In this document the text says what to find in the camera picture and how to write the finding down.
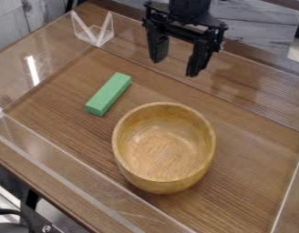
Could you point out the black table leg bracket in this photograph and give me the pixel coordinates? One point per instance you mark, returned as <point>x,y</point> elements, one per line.
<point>37,223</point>

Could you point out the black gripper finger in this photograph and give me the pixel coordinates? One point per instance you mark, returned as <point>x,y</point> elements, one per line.
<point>199,58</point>
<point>158,45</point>

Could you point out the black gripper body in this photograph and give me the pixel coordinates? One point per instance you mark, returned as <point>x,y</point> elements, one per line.
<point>184,19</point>

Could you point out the brown wooden bowl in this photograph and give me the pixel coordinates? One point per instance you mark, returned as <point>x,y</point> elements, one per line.
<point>163,143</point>

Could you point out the green rectangular block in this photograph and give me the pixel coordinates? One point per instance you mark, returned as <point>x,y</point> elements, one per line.
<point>108,94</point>

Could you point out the clear acrylic tray walls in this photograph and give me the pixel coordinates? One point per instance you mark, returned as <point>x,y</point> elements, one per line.
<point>56,146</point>

